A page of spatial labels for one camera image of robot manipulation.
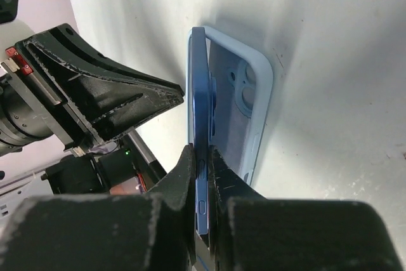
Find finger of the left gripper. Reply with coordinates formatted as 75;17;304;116
14;23;184;141

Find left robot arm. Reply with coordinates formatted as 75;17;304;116
1;20;184;218

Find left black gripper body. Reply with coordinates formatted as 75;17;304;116
1;46;105;156

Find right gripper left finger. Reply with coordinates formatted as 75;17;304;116
1;145;197;270

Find light blue phone case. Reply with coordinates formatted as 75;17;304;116
186;26;273;184

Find black smartphone blue frame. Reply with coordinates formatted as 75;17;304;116
187;27;216;235

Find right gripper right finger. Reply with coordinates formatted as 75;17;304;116
209;147;402;270

